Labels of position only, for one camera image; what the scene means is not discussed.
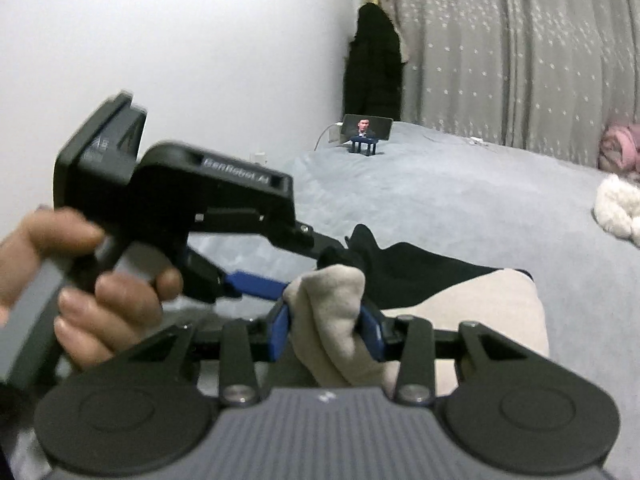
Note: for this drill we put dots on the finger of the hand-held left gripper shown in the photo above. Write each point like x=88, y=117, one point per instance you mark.
x=260, y=285
x=310, y=240

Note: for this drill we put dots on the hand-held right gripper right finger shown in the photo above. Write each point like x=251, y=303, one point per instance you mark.
x=371, y=335

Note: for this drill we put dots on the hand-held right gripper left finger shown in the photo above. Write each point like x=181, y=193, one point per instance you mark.
x=280, y=332

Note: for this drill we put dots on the black and cream sweatshirt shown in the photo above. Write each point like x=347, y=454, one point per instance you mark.
x=475, y=310

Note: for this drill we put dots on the person's left hand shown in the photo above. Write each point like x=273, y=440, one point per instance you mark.
x=125, y=305

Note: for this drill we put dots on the blue phone stand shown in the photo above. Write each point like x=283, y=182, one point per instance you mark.
x=363, y=146

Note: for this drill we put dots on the smartphone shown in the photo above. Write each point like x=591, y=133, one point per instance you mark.
x=366, y=127

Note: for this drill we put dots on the grey bed blanket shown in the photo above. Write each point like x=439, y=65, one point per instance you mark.
x=500, y=210

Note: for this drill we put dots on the black hanging coat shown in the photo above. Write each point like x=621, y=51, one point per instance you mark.
x=372, y=60

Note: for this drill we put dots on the white fluffy garment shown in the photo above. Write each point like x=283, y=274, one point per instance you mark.
x=620, y=210

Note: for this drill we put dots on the grey star curtain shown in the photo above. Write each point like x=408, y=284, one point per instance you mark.
x=525, y=50

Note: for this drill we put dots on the pink quilt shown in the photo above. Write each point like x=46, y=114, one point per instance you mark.
x=622, y=147

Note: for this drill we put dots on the white wall socket with plug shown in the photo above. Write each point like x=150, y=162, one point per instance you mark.
x=260, y=158

